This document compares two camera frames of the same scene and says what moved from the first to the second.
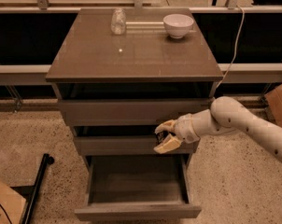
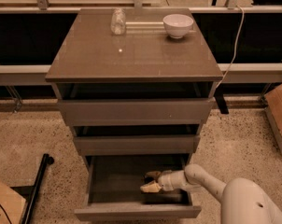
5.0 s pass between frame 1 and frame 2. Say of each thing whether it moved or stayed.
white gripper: moved
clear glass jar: stayed
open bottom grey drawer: stayed
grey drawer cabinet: stayed
